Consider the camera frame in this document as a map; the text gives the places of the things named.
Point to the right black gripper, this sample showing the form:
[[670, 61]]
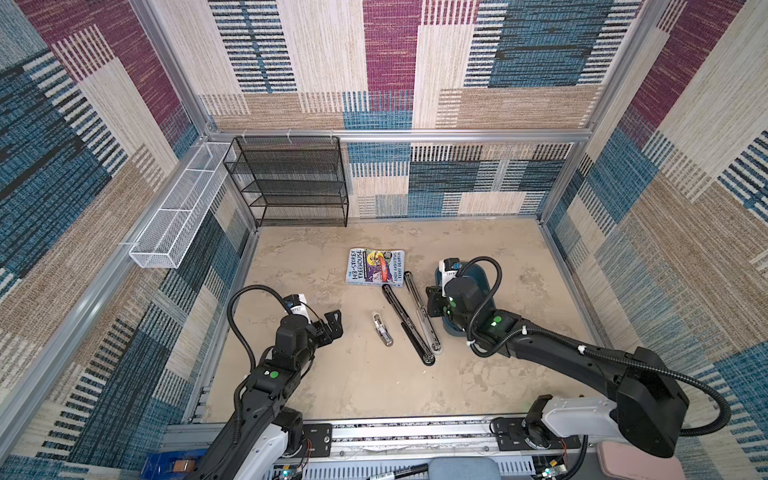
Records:
[[435, 297]]

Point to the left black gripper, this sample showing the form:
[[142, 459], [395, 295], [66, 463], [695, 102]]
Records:
[[333, 327]]

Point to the teal plastic tray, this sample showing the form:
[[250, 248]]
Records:
[[475, 271]]

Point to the small white mini stapler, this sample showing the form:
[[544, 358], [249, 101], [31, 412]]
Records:
[[382, 330]]

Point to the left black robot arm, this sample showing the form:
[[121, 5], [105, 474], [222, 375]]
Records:
[[261, 429]]

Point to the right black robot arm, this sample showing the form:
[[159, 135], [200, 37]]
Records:
[[640, 399]]

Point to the treehouse paperback book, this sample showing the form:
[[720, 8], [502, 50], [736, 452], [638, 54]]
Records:
[[371, 267]]

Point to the grey blue chair back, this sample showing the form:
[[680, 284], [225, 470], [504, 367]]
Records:
[[461, 468]]

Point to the blue box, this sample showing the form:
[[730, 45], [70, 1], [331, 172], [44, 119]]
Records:
[[171, 465]]

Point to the pink case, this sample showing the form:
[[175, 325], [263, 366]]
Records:
[[623, 461]]

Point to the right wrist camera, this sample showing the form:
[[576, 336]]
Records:
[[447, 270]]

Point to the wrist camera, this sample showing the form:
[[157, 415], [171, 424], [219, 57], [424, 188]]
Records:
[[447, 270], [297, 304]]

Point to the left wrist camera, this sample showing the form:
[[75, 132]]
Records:
[[297, 304]]

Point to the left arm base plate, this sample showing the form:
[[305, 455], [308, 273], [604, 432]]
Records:
[[316, 441]]

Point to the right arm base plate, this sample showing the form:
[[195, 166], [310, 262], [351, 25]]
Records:
[[517, 434]]

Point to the black wire mesh shelf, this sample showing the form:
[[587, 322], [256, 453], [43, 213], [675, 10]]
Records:
[[290, 181]]

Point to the white wire mesh basket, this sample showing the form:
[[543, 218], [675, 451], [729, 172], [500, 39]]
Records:
[[166, 239]]

